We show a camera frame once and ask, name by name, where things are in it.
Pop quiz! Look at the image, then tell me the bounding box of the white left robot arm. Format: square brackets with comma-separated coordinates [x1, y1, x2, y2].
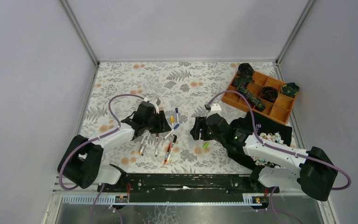
[57, 101, 171, 189]

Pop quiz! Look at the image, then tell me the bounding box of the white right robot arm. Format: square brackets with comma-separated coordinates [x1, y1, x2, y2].
[190, 114, 337, 201]

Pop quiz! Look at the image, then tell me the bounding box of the green pen cap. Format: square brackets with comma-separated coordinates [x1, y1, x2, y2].
[203, 142, 209, 149]

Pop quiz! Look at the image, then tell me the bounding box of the white pen blue end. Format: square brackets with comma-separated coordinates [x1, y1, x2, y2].
[140, 133, 151, 156]

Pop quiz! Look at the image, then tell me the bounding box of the white pen yellow end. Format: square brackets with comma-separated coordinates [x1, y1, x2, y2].
[138, 132, 148, 154]

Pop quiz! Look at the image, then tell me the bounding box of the clear pen orange end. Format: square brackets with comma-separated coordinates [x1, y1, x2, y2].
[164, 142, 172, 164]

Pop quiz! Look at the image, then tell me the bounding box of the floral patterned table mat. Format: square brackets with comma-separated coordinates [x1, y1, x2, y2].
[80, 62, 249, 174]

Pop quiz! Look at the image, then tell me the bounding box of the dark patterned fabric roll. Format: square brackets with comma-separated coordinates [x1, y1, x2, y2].
[232, 77, 266, 112]

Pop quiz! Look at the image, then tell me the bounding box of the black floral cloth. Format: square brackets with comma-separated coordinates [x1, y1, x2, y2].
[227, 112, 292, 170]

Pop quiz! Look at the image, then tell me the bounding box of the dark rolled fabric flower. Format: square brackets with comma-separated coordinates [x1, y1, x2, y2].
[237, 63, 254, 77]

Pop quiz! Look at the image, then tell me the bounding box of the dark rolled flower in tray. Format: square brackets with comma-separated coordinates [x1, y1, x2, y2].
[261, 86, 278, 103]

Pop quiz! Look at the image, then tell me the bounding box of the dark green rolled flower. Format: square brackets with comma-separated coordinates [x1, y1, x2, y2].
[280, 82, 300, 98]

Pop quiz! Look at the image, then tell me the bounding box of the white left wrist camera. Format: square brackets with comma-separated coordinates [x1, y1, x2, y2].
[143, 98, 161, 114]

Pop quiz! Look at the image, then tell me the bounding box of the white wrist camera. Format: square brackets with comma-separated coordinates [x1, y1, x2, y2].
[143, 98, 161, 114]
[205, 103, 222, 114]

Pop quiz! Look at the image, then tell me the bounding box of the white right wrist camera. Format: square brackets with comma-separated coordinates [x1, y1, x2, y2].
[205, 103, 222, 114]

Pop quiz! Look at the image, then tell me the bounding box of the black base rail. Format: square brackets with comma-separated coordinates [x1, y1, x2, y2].
[98, 171, 267, 203]

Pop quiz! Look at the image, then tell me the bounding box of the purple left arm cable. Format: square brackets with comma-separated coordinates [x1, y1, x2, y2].
[58, 94, 150, 224]

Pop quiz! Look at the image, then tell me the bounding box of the white slotted cable duct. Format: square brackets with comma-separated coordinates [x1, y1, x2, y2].
[61, 194, 262, 207]

